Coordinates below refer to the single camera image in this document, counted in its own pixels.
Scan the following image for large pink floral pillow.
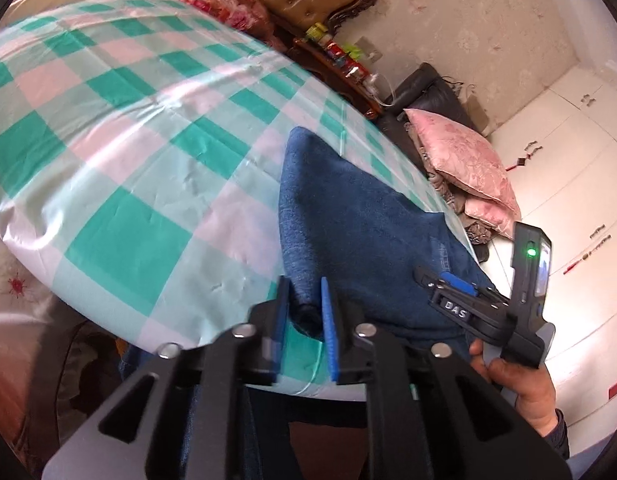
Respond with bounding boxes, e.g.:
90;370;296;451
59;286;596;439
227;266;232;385
403;108;521;221

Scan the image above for red floral blanket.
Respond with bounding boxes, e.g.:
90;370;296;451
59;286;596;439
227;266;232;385
63;0;276;48

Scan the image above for red tasselled hanging ornament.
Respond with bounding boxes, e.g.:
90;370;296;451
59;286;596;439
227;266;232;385
563;247;614;276

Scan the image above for person's right forearm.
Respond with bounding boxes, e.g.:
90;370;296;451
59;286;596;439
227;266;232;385
538;409;571;461

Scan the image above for blue denim pants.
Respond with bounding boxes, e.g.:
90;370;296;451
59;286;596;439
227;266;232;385
277;126;494;356

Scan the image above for white sheet red flower print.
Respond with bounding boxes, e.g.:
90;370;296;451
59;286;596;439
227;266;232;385
0;230;124;461

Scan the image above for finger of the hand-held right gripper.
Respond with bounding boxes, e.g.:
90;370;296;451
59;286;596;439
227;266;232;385
413;266;481;300

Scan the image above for white wardrobe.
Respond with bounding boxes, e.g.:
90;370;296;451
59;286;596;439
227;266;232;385
483;60;617;461

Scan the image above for dark wooden nightstand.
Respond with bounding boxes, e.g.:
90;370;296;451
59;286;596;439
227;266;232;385
288;35;384;121

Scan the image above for small pink floral pillow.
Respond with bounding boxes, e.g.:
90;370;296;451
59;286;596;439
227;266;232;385
463;195;514;238

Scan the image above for black leather chair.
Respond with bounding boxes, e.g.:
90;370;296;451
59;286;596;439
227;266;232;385
378;62;491;263

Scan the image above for person's right hand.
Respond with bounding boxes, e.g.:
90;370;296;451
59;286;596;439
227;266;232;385
469;340;559;438

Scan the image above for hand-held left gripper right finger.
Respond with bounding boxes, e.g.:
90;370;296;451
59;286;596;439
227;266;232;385
321;276;571;480

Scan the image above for white wall socket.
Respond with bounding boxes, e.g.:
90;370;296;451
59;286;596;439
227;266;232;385
355;37;381;66

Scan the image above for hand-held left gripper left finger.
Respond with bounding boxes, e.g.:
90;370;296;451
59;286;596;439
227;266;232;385
41;276;294;480

